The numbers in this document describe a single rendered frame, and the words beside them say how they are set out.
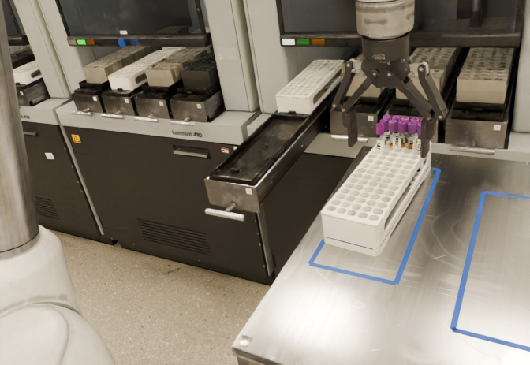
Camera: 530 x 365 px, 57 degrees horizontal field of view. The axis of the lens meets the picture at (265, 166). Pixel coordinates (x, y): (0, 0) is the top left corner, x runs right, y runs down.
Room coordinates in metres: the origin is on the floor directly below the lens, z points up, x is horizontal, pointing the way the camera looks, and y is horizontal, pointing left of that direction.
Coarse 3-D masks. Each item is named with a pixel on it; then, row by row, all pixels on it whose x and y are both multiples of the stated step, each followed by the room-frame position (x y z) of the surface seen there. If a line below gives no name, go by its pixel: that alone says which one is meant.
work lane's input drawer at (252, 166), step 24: (288, 120) 1.22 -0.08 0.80; (312, 120) 1.19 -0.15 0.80; (240, 144) 1.09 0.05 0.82; (264, 144) 1.10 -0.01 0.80; (288, 144) 1.07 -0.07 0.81; (216, 168) 0.99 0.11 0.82; (240, 168) 1.00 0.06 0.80; (264, 168) 0.96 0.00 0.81; (288, 168) 1.03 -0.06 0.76; (216, 192) 0.96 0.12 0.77; (240, 192) 0.92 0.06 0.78; (264, 192) 0.93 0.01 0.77; (240, 216) 0.88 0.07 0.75
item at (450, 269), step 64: (448, 192) 0.74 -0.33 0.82; (512, 192) 0.71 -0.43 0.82; (320, 256) 0.63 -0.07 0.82; (384, 256) 0.60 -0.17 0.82; (448, 256) 0.58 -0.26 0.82; (512, 256) 0.55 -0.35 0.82; (256, 320) 0.51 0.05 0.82; (320, 320) 0.49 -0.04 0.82; (384, 320) 0.47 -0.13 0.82; (448, 320) 0.46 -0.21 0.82; (512, 320) 0.44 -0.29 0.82
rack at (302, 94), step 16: (320, 64) 1.47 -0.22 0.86; (336, 64) 1.44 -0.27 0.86; (304, 80) 1.34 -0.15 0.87; (320, 80) 1.32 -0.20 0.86; (336, 80) 1.39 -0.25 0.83; (288, 96) 1.24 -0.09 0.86; (304, 96) 1.22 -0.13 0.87; (320, 96) 1.34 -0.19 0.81; (288, 112) 1.24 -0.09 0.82; (304, 112) 1.21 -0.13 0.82
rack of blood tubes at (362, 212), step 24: (360, 168) 0.78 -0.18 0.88; (384, 168) 0.77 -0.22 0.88; (408, 168) 0.77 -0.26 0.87; (336, 192) 0.71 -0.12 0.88; (360, 192) 0.70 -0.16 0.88; (384, 192) 0.69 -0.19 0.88; (408, 192) 0.76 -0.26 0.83; (336, 216) 0.64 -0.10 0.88; (360, 216) 0.64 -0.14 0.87; (384, 216) 0.63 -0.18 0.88; (336, 240) 0.65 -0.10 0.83; (360, 240) 0.62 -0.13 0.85; (384, 240) 0.62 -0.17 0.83
